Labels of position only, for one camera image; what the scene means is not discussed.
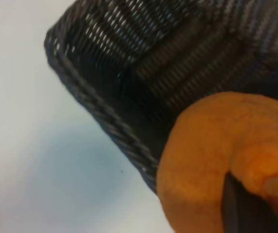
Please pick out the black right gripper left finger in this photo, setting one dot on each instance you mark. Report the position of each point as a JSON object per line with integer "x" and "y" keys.
{"x": 246, "y": 213}

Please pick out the orange fruit with stem bump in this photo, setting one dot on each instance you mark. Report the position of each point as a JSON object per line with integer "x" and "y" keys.
{"x": 202, "y": 145}

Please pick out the dark brown wicker basket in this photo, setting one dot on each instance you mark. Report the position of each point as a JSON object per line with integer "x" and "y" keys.
{"x": 153, "y": 48}

